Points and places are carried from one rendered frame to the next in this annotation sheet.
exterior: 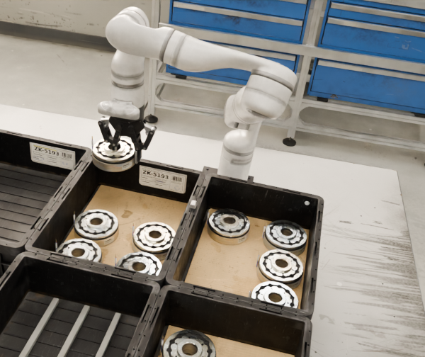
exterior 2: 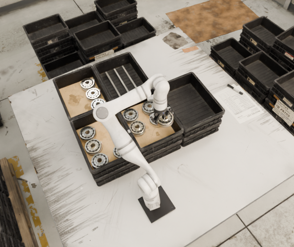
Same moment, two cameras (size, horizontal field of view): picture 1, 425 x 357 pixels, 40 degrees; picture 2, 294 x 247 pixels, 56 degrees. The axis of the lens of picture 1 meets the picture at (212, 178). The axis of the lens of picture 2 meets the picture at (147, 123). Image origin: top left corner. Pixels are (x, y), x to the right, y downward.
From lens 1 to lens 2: 198 cm
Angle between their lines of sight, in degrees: 85
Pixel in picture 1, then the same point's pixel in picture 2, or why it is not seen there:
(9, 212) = (186, 108)
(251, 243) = (110, 154)
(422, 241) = not seen: outside the picture
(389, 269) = (65, 212)
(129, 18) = (155, 76)
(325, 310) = (81, 172)
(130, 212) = (157, 135)
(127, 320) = not seen: hidden behind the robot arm
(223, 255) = not seen: hidden behind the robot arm
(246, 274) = (103, 140)
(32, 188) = (194, 120)
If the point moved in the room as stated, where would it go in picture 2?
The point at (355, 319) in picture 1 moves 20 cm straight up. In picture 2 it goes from (69, 176) to (60, 162)
